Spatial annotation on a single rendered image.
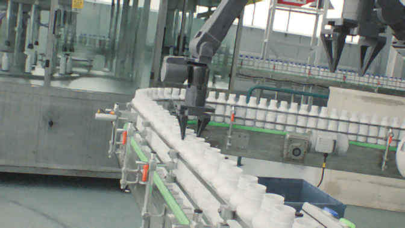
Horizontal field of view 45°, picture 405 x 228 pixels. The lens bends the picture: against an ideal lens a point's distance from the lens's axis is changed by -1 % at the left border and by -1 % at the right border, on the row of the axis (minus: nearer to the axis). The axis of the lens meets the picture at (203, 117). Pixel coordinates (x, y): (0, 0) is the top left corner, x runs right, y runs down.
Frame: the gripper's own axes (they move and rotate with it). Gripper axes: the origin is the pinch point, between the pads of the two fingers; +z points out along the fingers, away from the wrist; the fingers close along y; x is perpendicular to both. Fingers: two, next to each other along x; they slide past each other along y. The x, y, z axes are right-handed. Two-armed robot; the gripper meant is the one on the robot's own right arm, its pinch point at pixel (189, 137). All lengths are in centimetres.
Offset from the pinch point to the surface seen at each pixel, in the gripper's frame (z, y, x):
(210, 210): 9.5, 1.6, 30.4
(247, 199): 0.9, 1.2, 48.0
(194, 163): 3.5, 1.7, 14.0
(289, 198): 29, -56, -41
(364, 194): 104, -284, -299
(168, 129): 2.4, 1.1, -22.2
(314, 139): 16, -100, -107
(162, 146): 7.9, 2.3, -21.9
